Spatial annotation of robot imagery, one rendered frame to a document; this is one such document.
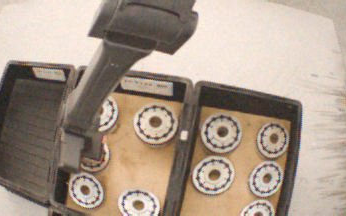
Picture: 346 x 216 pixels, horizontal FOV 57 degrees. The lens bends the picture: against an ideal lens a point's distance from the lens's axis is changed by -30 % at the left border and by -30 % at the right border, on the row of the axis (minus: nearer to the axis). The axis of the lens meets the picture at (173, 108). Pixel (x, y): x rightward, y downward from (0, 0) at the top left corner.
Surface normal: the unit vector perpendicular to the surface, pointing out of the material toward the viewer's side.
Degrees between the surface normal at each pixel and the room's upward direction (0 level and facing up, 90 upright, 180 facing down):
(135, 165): 0
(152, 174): 0
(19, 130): 0
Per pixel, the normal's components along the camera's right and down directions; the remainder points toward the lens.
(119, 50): -0.10, 0.92
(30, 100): -0.01, -0.43
